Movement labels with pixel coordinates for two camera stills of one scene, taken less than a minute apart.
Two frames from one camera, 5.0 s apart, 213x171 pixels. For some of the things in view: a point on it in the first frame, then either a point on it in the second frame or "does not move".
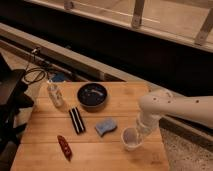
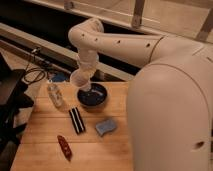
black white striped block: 77,121 does not move
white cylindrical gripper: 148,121 to 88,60
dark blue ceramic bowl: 92,96 does not move
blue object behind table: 58,77 does not move
